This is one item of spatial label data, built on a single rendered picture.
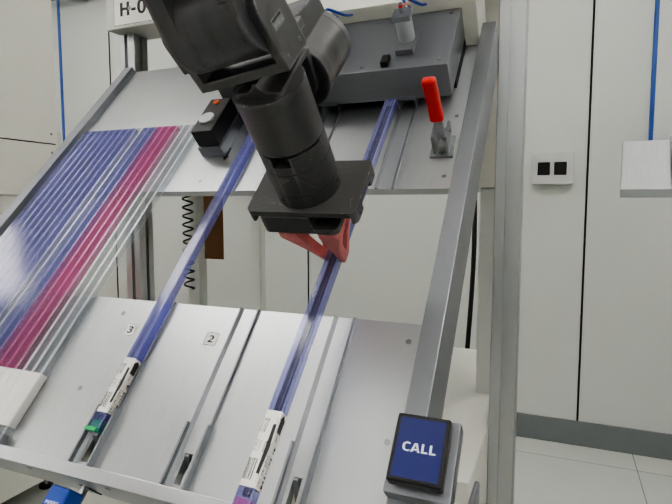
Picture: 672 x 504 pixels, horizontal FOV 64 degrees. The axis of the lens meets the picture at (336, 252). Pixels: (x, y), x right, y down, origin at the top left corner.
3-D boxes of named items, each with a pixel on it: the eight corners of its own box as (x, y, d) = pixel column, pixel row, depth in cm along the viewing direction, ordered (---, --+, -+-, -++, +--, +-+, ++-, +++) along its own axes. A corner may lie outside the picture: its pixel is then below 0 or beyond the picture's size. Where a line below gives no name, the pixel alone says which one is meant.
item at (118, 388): (103, 436, 53) (94, 431, 51) (92, 434, 53) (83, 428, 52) (273, 111, 81) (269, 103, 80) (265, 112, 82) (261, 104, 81)
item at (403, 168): (456, 216, 64) (451, 186, 60) (57, 213, 89) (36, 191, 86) (485, 58, 83) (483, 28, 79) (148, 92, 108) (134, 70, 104)
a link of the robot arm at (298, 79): (213, 95, 38) (283, 92, 36) (251, 42, 42) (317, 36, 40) (249, 168, 43) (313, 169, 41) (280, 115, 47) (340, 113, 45)
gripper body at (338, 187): (277, 175, 52) (248, 112, 47) (377, 175, 48) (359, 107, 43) (253, 225, 48) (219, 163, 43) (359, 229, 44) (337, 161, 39)
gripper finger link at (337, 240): (311, 230, 58) (282, 164, 51) (374, 233, 55) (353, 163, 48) (291, 281, 54) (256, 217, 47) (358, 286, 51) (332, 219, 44)
